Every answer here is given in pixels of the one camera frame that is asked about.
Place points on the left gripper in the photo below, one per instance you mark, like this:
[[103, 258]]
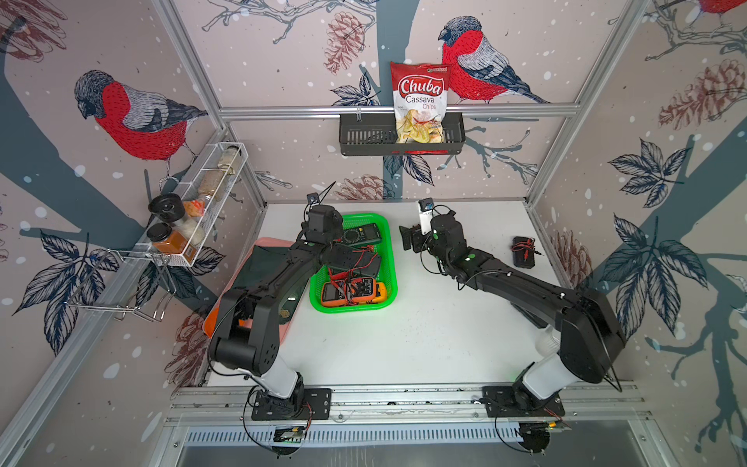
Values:
[[337, 226]]

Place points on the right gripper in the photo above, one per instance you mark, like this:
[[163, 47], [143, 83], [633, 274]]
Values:
[[416, 237]]

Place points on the dark green multimeter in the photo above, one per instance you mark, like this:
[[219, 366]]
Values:
[[365, 235]]

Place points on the black face-down multimeter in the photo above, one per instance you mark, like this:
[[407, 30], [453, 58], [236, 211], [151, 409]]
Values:
[[355, 262]]

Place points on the green plastic basket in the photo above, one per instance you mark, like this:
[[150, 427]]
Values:
[[387, 272]]

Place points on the orange black multimeter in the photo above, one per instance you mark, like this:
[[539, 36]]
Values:
[[348, 292]]

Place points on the yellow multimeter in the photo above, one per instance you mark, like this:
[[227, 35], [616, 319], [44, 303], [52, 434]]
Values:
[[380, 293]]

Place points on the small black multimeter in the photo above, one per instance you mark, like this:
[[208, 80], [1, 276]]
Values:
[[524, 252]]

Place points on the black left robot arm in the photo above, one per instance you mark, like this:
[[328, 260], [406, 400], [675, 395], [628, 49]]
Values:
[[246, 337]]

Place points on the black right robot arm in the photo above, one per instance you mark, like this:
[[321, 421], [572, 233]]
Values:
[[590, 335]]

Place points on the dark green cloth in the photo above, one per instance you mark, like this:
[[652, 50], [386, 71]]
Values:
[[260, 264]]

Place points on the pink tray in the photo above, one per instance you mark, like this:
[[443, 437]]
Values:
[[287, 311]]

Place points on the cassava chips bag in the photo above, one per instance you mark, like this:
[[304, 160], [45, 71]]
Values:
[[420, 101]]

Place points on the orange bowl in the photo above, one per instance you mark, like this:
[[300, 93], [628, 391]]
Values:
[[210, 322]]

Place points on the black lid spice jar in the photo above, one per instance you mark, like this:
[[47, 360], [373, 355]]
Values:
[[169, 208]]

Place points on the clear plastic container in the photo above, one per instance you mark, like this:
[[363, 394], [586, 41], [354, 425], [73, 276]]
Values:
[[548, 342]]

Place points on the amber spice jar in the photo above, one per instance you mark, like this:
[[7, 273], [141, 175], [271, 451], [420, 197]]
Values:
[[168, 241]]

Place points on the black wall basket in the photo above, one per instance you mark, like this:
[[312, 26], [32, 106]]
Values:
[[376, 135]]

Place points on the white wire spice rack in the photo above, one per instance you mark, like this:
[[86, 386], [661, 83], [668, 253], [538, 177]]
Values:
[[205, 195]]

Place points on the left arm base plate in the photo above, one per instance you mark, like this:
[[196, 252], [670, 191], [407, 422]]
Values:
[[309, 404]]

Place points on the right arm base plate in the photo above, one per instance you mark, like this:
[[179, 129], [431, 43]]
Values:
[[503, 401]]

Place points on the wire wall hook rack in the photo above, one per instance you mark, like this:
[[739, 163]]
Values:
[[142, 286]]

